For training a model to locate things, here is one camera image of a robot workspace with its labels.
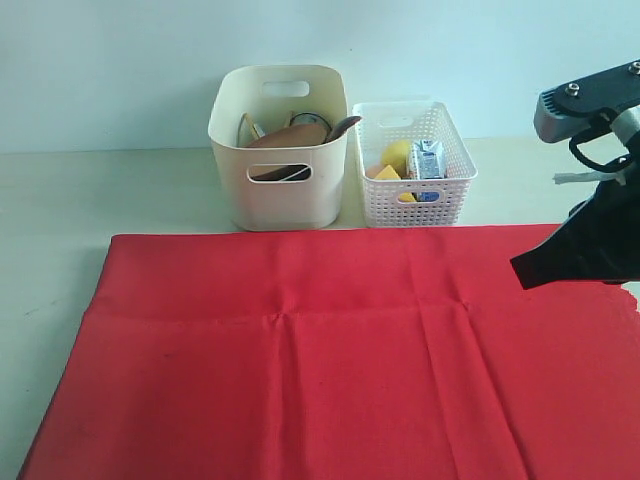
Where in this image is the blue white milk carton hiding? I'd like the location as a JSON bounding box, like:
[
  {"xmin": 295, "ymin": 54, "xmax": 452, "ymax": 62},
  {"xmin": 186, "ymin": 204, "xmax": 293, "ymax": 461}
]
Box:
[{"xmin": 407, "ymin": 139, "xmax": 446, "ymax": 180}]

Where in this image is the brown wooden plate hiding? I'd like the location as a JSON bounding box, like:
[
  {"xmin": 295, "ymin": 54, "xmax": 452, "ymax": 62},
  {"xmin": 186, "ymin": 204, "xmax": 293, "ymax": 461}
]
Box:
[{"xmin": 247, "ymin": 124, "xmax": 328, "ymax": 182}]

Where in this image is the white ceramic bowl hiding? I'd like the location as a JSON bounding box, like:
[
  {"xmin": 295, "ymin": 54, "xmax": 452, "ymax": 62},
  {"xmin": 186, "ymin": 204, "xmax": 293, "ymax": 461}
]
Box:
[{"xmin": 277, "ymin": 165, "xmax": 312, "ymax": 182}]

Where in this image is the yellow lemon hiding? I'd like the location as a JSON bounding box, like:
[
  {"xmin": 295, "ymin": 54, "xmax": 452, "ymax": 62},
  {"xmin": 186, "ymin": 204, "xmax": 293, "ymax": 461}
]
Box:
[{"xmin": 381, "ymin": 139, "xmax": 411, "ymax": 170}]

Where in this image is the red tablecloth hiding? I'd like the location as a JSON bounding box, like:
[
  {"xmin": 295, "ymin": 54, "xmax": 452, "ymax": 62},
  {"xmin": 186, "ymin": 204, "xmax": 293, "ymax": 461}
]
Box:
[{"xmin": 20, "ymin": 225, "xmax": 639, "ymax": 479}]

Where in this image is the brown egg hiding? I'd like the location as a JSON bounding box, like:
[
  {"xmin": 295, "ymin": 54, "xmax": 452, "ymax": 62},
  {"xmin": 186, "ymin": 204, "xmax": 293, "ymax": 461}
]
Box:
[{"xmin": 365, "ymin": 165, "xmax": 383, "ymax": 178}]

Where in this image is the brown wooden spoon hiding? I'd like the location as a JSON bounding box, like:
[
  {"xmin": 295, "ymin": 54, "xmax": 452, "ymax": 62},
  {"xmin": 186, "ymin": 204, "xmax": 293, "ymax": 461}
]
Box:
[{"xmin": 325, "ymin": 115, "xmax": 362, "ymax": 144}]

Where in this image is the yellow cheese wedge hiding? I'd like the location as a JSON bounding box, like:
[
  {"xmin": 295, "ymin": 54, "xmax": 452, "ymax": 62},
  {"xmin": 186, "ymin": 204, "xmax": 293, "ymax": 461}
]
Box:
[{"xmin": 373, "ymin": 165, "xmax": 402, "ymax": 181}]

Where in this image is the stainless steel cup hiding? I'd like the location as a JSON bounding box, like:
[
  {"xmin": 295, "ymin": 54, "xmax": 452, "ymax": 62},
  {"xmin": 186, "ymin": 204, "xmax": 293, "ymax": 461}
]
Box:
[{"xmin": 289, "ymin": 112, "xmax": 332, "ymax": 133}]

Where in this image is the white perforated plastic basket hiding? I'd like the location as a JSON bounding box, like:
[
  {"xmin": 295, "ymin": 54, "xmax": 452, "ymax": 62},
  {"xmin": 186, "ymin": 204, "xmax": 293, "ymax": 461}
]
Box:
[{"xmin": 352, "ymin": 100, "xmax": 477, "ymax": 227}]

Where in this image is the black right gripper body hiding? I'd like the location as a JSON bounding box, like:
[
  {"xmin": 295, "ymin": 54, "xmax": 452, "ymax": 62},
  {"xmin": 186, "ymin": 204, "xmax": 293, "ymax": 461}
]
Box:
[{"xmin": 566, "ymin": 169, "xmax": 639, "ymax": 283}]

